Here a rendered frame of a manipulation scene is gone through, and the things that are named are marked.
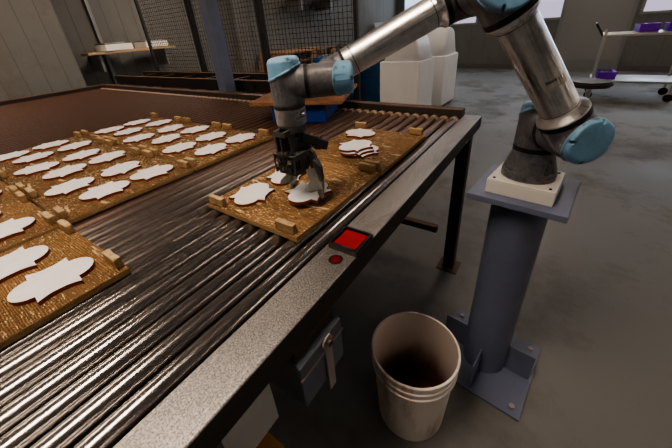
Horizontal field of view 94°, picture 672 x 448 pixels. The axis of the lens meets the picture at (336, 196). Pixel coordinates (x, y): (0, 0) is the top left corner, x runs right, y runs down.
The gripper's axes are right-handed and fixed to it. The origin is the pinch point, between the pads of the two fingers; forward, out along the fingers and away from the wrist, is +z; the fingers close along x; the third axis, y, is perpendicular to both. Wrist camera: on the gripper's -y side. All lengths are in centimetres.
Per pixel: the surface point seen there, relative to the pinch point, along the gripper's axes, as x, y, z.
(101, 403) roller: 9, 59, 2
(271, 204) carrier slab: -7.4, 7.9, 2.1
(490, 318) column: 49, -38, 63
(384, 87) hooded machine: -168, -372, 56
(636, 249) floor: 111, -170, 101
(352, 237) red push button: 20.3, 9.1, 2.8
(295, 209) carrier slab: 0.5, 6.7, 2.1
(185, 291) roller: -0.7, 39.6, 3.3
